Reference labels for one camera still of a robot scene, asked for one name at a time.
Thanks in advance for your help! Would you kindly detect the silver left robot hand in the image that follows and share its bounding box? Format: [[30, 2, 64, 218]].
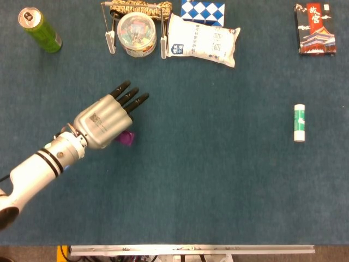
[[73, 80, 151, 150]]

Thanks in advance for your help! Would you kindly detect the small purple block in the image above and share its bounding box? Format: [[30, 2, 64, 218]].
[[114, 130, 136, 147]]

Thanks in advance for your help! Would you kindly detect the clear tub of binder clips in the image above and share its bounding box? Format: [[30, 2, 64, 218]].
[[117, 11, 158, 57]]

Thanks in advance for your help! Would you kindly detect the green drink can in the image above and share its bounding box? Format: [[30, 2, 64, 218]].
[[17, 7, 63, 54]]

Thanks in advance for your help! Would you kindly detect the white plastic bag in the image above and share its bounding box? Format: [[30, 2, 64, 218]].
[[165, 13, 241, 69]]

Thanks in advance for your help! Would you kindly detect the blue felt table cloth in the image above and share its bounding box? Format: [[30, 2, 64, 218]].
[[0, 0, 349, 246]]

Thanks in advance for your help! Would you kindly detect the blue white checkered puzzle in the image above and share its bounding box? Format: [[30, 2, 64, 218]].
[[180, 0, 226, 27]]

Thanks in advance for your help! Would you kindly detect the green white glue stick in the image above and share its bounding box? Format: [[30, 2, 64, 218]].
[[293, 104, 306, 142]]

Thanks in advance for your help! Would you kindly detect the black red printed box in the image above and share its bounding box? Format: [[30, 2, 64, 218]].
[[293, 2, 338, 56]]

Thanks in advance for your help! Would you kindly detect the metal wire stand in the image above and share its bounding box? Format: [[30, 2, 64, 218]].
[[100, 1, 170, 60]]

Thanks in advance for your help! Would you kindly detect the camouflage rope bundle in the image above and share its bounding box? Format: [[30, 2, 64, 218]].
[[109, 0, 173, 19]]

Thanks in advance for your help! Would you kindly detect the yellow frame piece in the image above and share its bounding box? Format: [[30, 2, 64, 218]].
[[56, 245, 69, 262]]

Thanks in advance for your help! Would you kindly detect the aluminium rail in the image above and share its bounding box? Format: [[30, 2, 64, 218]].
[[68, 245, 316, 257]]

